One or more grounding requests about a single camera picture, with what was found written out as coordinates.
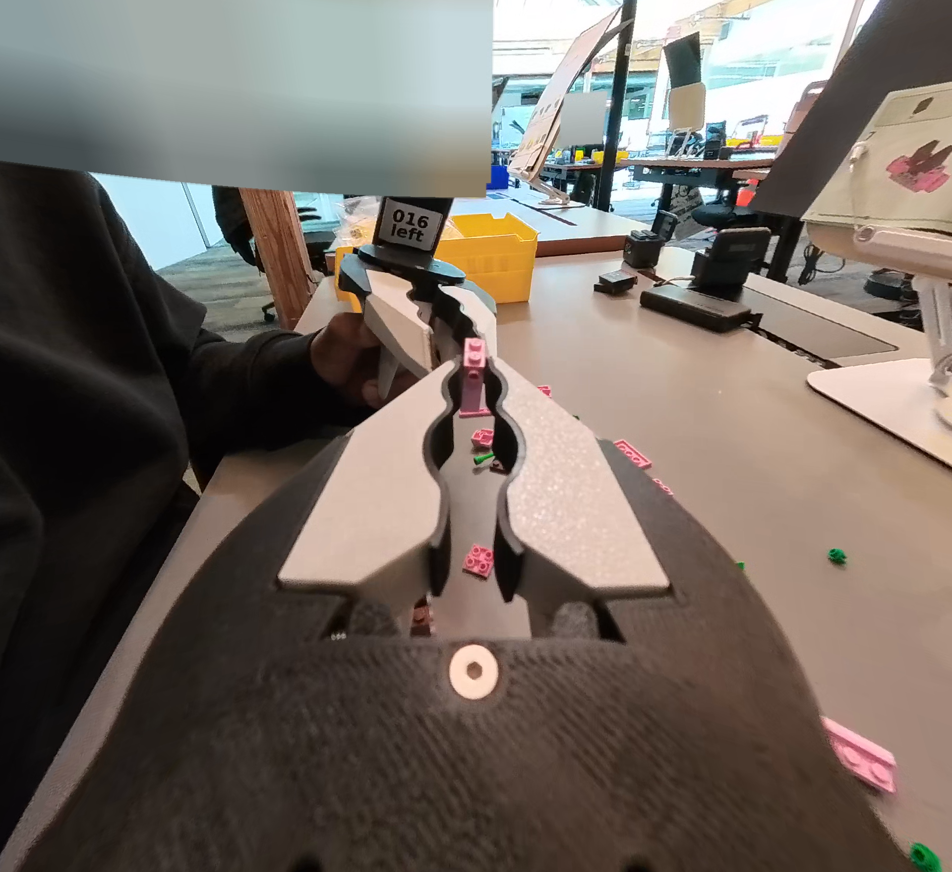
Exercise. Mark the small blue box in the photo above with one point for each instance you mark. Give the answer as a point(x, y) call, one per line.
point(498, 178)

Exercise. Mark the tablet with instruction picture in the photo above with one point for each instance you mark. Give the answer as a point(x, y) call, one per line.
point(892, 202)

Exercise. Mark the black metal pole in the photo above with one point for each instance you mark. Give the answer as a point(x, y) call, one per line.
point(628, 31)

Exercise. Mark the wooden post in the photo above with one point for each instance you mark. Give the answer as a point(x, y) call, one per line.
point(275, 254)

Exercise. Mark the white tablet stand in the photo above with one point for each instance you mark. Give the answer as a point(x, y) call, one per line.
point(892, 403)

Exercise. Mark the tan poster board on stand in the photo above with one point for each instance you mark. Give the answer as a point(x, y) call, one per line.
point(554, 113)

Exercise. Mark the person's left hand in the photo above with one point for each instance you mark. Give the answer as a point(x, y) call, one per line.
point(346, 366)

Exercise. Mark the black power bank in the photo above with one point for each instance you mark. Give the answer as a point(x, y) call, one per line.
point(695, 306)

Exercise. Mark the wooden edged desk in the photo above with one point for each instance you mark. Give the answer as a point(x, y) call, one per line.
point(595, 232)

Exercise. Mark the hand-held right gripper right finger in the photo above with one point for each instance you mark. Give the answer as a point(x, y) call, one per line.
point(587, 515)

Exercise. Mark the small black device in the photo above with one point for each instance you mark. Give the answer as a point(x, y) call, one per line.
point(616, 281)

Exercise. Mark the yellow plastic bin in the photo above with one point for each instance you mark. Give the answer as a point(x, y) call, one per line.
point(491, 262)

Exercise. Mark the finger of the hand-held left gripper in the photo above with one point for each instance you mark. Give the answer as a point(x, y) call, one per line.
point(487, 329)
point(398, 332)

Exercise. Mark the black charging dock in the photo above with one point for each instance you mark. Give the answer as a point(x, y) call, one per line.
point(648, 243)

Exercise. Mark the person's left forearm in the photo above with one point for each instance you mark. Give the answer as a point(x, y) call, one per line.
point(253, 381)

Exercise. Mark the black monitor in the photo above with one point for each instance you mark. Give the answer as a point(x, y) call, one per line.
point(683, 61)

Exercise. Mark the black backing board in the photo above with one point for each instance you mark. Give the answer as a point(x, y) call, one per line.
point(877, 31)

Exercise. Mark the pile of pink green toy bricks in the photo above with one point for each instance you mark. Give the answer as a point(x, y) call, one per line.
point(855, 753)

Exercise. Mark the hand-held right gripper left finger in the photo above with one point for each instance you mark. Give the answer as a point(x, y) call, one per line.
point(357, 515)

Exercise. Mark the pink square toy plate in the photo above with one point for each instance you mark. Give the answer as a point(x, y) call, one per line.
point(477, 561)

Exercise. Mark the black box device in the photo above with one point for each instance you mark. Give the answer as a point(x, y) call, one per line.
point(732, 258)

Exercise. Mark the clear plastic bag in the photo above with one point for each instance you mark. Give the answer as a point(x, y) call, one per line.
point(357, 221)

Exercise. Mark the pink toy brick column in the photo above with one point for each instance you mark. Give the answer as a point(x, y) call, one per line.
point(474, 385)

